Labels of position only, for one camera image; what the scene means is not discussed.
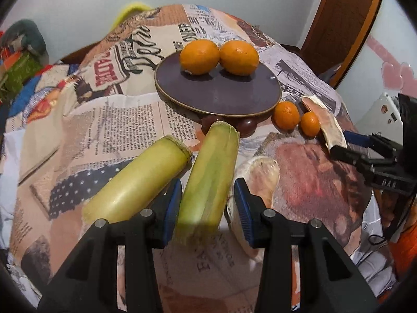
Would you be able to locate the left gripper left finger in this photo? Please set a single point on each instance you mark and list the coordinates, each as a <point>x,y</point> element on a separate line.
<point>86,281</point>

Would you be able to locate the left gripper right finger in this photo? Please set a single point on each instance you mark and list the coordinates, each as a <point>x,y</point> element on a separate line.
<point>330,281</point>

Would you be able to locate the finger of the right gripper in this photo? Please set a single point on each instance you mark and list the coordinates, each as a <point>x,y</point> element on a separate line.
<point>361,140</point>
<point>363,164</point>

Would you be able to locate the pomelo segment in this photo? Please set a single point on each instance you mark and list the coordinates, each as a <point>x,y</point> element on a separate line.
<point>262,175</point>
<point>330,127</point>

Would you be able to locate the sugarcane piece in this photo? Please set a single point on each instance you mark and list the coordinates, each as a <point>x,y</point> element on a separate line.
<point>137,184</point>
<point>208,185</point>

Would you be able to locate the white stickered suitcase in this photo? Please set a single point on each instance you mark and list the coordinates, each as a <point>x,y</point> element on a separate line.
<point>383,118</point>

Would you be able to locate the small tangerine right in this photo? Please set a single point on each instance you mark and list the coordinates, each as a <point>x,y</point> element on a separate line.
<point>310,124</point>

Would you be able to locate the small tangerine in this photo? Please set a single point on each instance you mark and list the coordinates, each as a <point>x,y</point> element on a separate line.
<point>286,116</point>
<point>310,124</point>

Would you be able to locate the small tangerine left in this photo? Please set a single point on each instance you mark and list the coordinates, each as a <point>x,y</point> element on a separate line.
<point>286,116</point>

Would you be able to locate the dark red jujube right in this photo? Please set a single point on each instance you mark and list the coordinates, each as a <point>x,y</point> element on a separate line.
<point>246,127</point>

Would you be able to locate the dark red jujube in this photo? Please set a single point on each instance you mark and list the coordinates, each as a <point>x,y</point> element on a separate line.
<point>207,121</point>
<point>246,127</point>

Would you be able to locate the brown wooden door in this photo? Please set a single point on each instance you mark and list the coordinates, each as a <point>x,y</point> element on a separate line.
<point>337,33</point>

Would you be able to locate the large orange right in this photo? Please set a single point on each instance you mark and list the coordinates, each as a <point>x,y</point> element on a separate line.
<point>239,58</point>

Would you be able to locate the large orange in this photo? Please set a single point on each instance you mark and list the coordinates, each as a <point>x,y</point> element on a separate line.
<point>199,57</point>
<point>239,58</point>

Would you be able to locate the dark round plate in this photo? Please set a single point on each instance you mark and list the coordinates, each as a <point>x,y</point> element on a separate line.
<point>218,92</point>

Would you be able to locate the newspaper print cloth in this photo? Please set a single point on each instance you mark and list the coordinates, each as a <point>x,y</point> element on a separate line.
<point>103,116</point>

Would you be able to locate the dark red jujube left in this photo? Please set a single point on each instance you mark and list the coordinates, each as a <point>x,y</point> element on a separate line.
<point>207,121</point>

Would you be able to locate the blue patchwork quilt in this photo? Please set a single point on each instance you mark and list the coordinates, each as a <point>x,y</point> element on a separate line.
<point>39,87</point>

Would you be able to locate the large orange left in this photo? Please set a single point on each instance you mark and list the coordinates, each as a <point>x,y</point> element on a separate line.
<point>199,57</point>

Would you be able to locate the grey neck pillow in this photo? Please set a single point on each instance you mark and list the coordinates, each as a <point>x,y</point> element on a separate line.
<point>24,35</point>

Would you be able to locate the pink heart wall sticker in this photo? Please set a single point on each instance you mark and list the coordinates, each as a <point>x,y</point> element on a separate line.
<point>396,76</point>

